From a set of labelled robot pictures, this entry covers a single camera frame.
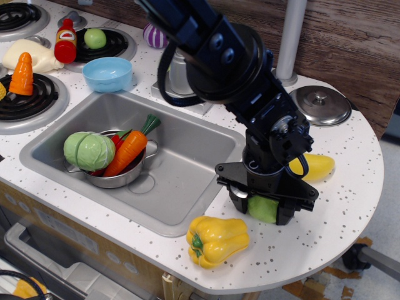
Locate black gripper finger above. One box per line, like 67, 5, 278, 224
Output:
227, 184, 249, 214
276, 199, 301, 226

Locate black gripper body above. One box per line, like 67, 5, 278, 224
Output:
215, 162, 319, 211

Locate light green toy broccoli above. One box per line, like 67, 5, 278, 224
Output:
247, 196, 278, 223

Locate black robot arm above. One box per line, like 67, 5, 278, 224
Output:
140, 1, 318, 225

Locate light blue plastic bowl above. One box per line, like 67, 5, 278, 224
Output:
82, 57, 133, 93

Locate yellow toy banana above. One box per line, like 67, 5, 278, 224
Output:
289, 153, 336, 181

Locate yellow toy bell pepper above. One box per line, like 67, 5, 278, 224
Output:
186, 216, 250, 269

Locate silver sink basin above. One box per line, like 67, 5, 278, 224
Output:
20, 92, 245, 237

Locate steel pot lid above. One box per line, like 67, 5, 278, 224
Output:
289, 86, 352, 127

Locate grey vertical pole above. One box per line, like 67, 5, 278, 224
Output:
274, 0, 308, 87

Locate small steel pot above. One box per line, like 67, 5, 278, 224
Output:
63, 139, 159, 189

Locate orange toy carrot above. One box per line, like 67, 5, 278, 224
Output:
102, 114, 161, 178

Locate silver toy faucet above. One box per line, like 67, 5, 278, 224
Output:
151, 49, 212, 115

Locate red toy pepper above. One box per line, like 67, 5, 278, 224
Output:
89, 129, 132, 176

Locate green toy cabbage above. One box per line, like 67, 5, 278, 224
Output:
63, 132, 116, 171

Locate purple striped toy onion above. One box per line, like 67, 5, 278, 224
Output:
142, 23, 168, 49

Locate back right stove burner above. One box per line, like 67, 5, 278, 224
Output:
64, 27, 137, 73

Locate green toy apple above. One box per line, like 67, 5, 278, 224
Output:
84, 28, 107, 50

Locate red toy ketchup bottle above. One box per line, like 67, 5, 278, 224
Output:
54, 18, 77, 64

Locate orange toy below counter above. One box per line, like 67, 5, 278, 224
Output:
12, 277, 48, 299

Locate grey stove knob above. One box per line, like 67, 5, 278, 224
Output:
57, 11, 88, 31

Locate cream toy chicken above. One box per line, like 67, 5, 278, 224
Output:
2, 39, 64, 73

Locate orange toy cone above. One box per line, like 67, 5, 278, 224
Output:
9, 52, 34, 96

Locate yellow toy corn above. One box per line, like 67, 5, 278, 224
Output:
0, 82, 7, 101

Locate back left stove burner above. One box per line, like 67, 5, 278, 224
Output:
1, 2, 50, 43

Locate grey oven door handle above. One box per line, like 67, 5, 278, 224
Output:
4, 223, 138, 299

